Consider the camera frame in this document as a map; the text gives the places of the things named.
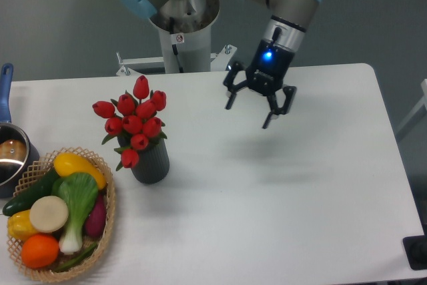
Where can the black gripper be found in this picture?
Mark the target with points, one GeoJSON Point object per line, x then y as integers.
{"type": "Point", "coordinates": [270, 71]}

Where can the red tulip bouquet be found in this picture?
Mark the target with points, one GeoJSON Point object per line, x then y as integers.
{"type": "Point", "coordinates": [133, 120]}

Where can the dark grey ribbed vase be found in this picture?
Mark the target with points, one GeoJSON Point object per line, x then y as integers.
{"type": "Point", "coordinates": [148, 166]}

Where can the yellow squash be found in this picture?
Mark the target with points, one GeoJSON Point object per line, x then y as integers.
{"type": "Point", "coordinates": [68, 163]}

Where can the green bok choy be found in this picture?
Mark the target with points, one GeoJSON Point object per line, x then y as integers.
{"type": "Point", "coordinates": [79, 191]}

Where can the purple sweet potato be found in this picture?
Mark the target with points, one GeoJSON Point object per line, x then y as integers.
{"type": "Point", "coordinates": [95, 223]}

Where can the black device at edge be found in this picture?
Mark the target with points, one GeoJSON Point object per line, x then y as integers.
{"type": "Point", "coordinates": [415, 249]}

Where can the woven wicker basket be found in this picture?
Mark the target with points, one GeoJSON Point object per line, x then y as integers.
{"type": "Point", "coordinates": [46, 274]}

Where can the green chili pepper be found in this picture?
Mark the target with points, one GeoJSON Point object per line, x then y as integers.
{"type": "Point", "coordinates": [77, 260]}

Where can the beige round disc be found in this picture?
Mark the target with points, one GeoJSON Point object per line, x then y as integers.
{"type": "Point", "coordinates": [48, 214]}

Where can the dark green cucumber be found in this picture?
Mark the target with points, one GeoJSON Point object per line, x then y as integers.
{"type": "Point", "coordinates": [25, 199]}

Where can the orange fruit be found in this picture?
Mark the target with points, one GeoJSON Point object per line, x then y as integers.
{"type": "Point", "coordinates": [39, 251]}

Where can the yellow bell pepper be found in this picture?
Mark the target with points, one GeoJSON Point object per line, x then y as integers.
{"type": "Point", "coordinates": [20, 227]}

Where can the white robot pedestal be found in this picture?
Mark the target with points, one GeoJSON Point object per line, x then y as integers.
{"type": "Point", "coordinates": [184, 28]}

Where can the blue handled saucepan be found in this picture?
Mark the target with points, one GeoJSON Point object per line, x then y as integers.
{"type": "Point", "coordinates": [17, 151]}

